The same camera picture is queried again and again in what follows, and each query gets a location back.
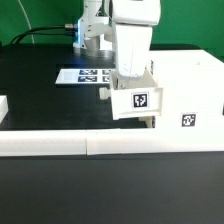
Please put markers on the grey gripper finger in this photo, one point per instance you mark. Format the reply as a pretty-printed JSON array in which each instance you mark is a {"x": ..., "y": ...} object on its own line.
[{"x": 124, "y": 82}]

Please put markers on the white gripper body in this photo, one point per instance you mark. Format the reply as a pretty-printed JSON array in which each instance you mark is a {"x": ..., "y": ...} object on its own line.
[{"x": 132, "y": 44}]

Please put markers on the white drawer box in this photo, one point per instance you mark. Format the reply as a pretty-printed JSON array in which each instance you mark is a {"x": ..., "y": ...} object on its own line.
[
  {"x": 143, "y": 97},
  {"x": 149, "y": 121}
]

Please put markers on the white front drawer box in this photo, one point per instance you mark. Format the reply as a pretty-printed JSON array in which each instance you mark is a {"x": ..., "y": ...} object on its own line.
[{"x": 149, "y": 121}]

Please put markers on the white drawer cabinet frame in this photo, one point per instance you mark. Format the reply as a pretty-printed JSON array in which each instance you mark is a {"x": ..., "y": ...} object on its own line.
[{"x": 193, "y": 89}]

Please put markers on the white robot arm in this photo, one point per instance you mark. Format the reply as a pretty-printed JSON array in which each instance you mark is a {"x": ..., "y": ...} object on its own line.
[{"x": 95, "y": 28}]

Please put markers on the white marker tag sheet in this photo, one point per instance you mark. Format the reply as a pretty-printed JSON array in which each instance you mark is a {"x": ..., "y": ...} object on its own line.
[{"x": 83, "y": 76}]

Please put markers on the white front fence bar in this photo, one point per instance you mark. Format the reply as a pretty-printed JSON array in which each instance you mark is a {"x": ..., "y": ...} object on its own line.
[{"x": 103, "y": 142}]

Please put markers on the white fence bar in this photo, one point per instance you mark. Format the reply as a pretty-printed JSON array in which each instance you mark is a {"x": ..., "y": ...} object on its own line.
[
  {"x": 3, "y": 107},
  {"x": 103, "y": 142}
]

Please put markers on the white left fence bar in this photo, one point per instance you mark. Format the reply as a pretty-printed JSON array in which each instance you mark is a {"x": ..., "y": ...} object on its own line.
[{"x": 3, "y": 107}]

